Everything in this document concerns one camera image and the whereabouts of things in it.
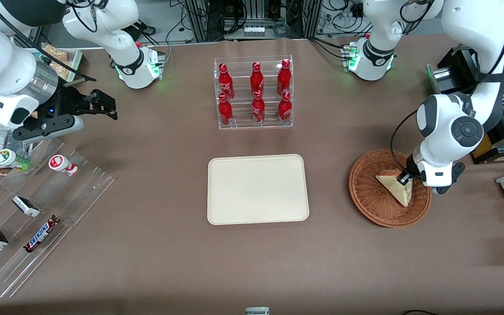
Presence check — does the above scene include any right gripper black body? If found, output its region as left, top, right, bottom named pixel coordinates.
left=53, top=85, right=88, bottom=119

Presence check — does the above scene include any triangle sandwich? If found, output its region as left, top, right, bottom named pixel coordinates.
left=375, top=168, right=413, bottom=208

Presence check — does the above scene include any round brown wicker basket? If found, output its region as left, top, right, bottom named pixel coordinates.
left=349, top=149, right=432, bottom=228

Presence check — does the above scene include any white snack tray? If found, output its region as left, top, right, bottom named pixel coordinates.
left=33, top=42, right=84, bottom=84

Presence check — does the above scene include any cream plastic tray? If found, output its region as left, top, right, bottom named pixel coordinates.
left=207, top=154, right=310, bottom=226

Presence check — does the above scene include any bag of bread snacks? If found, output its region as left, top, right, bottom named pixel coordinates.
left=42, top=44, right=71, bottom=70

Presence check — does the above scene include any red capped yogurt bottle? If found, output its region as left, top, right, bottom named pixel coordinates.
left=49, top=154, right=78, bottom=176

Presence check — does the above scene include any clear plastic wrapped pack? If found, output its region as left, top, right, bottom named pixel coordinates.
left=0, top=120, right=32, bottom=159

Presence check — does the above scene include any green capped yogurt bottle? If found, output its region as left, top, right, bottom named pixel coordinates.
left=0, top=149, right=30, bottom=171

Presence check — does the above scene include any clear acrylic stepped display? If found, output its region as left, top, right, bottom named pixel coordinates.
left=0, top=139, right=116, bottom=299

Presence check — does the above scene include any black machine with yellow panel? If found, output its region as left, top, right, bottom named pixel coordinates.
left=426, top=44, right=504, bottom=165

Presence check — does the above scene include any red cola bottle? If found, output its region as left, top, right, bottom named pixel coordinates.
left=250, top=62, right=265, bottom=95
left=251, top=91, right=266, bottom=123
left=278, top=91, right=292, bottom=123
left=218, top=63, right=235, bottom=99
left=277, top=59, right=292, bottom=96
left=218, top=94, right=234, bottom=126

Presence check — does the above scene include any snickers chocolate bar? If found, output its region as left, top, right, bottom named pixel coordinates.
left=24, top=215, right=61, bottom=253

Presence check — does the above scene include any clear acrylic bottle rack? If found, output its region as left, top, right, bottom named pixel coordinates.
left=214, top=55, right=294, bottom=130

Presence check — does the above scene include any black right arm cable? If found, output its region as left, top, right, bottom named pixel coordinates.
left=0, top=0, right=97, bottom=83

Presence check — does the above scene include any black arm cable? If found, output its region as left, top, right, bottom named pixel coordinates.
left=390, top=109, right=420, bottom=172
left=0, top=0, right=97, bottom=83

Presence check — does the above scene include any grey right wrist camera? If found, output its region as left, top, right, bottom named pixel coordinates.
left=13, top=115, right=85, bottom=143

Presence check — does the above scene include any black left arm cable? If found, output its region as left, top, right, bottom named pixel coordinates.
left=390, top=109, right=420, bottom=172

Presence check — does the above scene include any aluminium frame post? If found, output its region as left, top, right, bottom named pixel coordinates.
left=303, top=0, right=322, bottom=39
left=184, top=0, right=204, bottom=42

